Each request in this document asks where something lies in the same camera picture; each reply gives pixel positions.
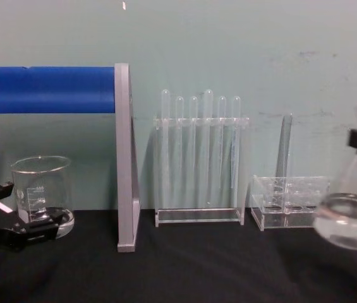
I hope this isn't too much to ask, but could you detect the clear glass conical flask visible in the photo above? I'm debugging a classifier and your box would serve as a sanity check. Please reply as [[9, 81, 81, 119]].
[[313, 105, 357, 251]]

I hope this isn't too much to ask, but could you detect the clear glass beaker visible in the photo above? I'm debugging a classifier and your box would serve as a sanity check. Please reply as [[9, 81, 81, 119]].
[[9, 155, 76, 239]]

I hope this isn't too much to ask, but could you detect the clear acrylic tube rack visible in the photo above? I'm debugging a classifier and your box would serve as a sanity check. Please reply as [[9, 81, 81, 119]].
[[250, 175, 331, 232]]

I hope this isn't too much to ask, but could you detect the tall grey translucent tube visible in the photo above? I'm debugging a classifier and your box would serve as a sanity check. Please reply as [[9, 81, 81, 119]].
[[274, 114, 294, 210]]

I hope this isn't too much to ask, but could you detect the grey stand with blue bar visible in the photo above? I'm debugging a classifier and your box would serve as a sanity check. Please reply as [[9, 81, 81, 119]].
[[0, 62, 142, 254]]

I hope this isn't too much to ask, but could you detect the clear plastic transfer pipette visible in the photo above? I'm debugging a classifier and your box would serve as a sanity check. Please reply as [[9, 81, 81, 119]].
[[174, 95, 184, 173], [203, 89, 214, 179], [160, 89, 171, 190], [188, 95, 198, 190]]

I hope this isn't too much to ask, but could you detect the clear acrylic pipette rack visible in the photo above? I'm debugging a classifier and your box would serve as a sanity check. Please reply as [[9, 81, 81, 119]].
[[152, 116, 250, 229]]

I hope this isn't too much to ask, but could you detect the black table cloth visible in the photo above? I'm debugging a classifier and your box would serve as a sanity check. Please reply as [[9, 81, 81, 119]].
[[0, 208, 357, 303]]

